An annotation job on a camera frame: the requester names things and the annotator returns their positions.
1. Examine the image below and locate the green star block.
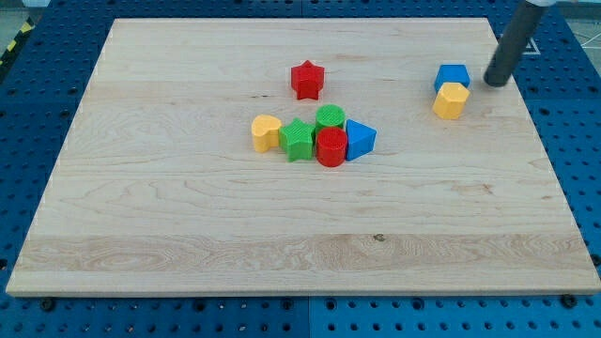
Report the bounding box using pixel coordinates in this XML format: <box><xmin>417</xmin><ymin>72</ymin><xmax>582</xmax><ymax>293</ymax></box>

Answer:
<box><xmin>279</xmin><ymin>118</ymin><xmax>316</xmax><ymax>161</ymax></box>

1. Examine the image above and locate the red cylinder block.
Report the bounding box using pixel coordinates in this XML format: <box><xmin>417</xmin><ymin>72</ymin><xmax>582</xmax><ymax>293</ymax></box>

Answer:
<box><xmin>316</xmin><ymin>127</ymin><xmax>347</xmax><ymax>167</ymax></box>

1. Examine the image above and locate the yellow heart block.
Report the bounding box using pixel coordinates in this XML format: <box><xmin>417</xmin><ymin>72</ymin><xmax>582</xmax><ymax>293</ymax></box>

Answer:
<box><xmin>251</xmin><ymin>115</ymin><xmax>283</xmax><ymax>153</ymax></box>

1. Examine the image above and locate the green cylinder block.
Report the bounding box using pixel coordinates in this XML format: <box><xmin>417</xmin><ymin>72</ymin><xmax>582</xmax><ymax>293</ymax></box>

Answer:
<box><xmin>316</xmin><ymin>104</ymin><xmax>346</xmax><ymax>134</ymax></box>

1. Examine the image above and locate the blue triangle block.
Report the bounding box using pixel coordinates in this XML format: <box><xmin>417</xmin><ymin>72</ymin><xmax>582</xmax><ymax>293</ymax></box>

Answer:
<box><xmin>346</xmin><ymin>119</ymin><xmax>377</xmax><ymax>161</ymax></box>

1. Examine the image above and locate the red star block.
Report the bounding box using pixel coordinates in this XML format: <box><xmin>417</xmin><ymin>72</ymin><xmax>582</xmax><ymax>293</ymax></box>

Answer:
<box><xmin>291</xmin><ymin>60</ymin><xmax>325</xmax><ymax>100</ymax></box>

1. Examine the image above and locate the light wooden board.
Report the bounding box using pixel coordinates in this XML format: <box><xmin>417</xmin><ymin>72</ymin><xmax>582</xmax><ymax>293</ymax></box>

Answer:
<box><xmin>7</xmin><ymin>18</ymin><xmax>600</xmax><ymax>297</ymax></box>

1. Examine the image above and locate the yellow hexagon block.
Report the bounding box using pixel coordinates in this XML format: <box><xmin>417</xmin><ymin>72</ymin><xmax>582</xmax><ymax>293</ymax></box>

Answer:
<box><xmin>432</xmin><ymin>82</ymin><xmax>470</xmax><ymax>119</ymax></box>

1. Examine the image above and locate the blue pentagon block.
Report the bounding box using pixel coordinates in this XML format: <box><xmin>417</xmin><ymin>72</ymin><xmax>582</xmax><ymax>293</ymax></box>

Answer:
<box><xmin>434</xmin><ymin>64</ymin><xmax>470</xmax><ymax>92</ymax></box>

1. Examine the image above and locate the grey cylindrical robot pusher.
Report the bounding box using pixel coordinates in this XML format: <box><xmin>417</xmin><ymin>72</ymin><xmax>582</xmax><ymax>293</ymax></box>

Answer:
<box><xmin>483</xmin><ymin>0</ymin><xmax>557</xmax><ymax>87</ymax></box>

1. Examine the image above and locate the yellow black hazard tape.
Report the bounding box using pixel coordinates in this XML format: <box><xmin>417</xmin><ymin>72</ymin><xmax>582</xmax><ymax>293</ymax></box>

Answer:
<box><xmin>1</xmin><ymin>17</ymin><xmax>36</xmax><ymax>68</ymax></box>

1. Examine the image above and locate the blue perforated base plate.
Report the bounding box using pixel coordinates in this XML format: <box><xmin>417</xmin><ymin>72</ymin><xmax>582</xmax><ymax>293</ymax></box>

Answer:
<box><xmin>1</xmin><ymin>1</ymin><xmax>600</xmax><ymax>337</ymax></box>

